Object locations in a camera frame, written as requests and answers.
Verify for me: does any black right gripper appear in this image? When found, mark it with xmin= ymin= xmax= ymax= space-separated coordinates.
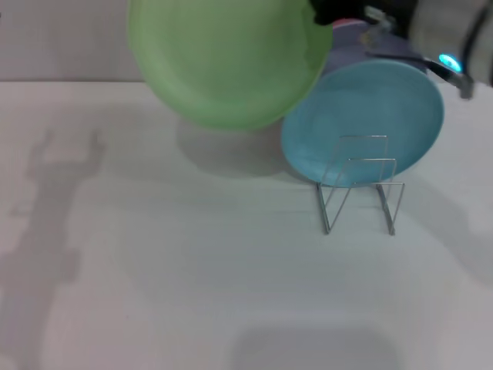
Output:
xmin=309 ymin=0 xmax=421 ymax=40

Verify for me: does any silver wire plate rack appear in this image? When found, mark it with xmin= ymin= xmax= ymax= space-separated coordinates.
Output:
xmin=315 ymin=134 xmax=405 ymax=237

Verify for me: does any purple plastic plate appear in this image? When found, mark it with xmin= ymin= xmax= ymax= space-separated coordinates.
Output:
xmin=320 ymin=21 xmax=429 ymax=79

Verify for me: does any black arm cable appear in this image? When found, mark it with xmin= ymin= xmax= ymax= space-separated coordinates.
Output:
xmin=461 ymin=5 xmax=492 ymax=74

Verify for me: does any green plastic plate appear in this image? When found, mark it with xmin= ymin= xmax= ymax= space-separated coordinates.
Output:
xmin=126 ymin=0 xmax=334 ymax=131

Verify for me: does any blue plastic plate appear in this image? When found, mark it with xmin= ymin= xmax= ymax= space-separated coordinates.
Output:
xmin=280 ymin=59 xmax=445 ymax=190

